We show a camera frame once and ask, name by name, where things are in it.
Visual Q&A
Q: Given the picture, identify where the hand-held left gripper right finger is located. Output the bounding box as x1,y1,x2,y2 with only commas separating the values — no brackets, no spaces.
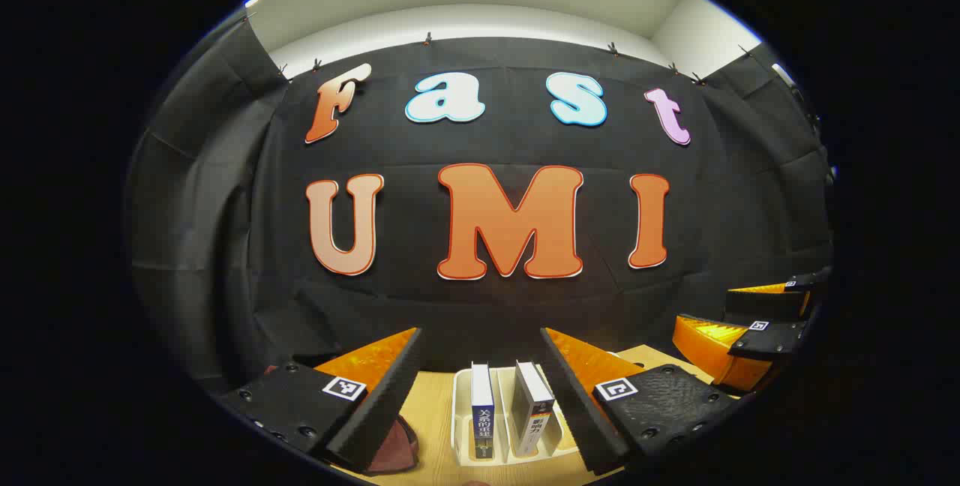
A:
540,327,740,476

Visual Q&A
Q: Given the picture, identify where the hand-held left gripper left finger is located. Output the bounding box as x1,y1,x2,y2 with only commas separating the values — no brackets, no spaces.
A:
217,327,427,474

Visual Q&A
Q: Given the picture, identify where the black portrait book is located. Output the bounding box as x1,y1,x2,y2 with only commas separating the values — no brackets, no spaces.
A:
512,361,556,458

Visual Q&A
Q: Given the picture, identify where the dark red schoolbag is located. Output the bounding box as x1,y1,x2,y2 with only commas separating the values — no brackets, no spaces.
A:
366,415,419,474

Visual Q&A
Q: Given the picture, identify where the white bookshelf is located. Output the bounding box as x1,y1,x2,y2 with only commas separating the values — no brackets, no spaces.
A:
450,362,582,466

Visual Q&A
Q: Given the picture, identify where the blue book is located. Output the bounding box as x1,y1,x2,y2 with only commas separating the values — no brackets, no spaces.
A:
470,362,497,461

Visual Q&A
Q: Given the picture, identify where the black backdrop cloth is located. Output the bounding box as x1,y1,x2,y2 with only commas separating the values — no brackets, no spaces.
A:
127,17,835,397

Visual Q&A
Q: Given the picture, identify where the row of small cloth clips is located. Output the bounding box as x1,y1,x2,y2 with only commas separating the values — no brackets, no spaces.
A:
240,12,751,86

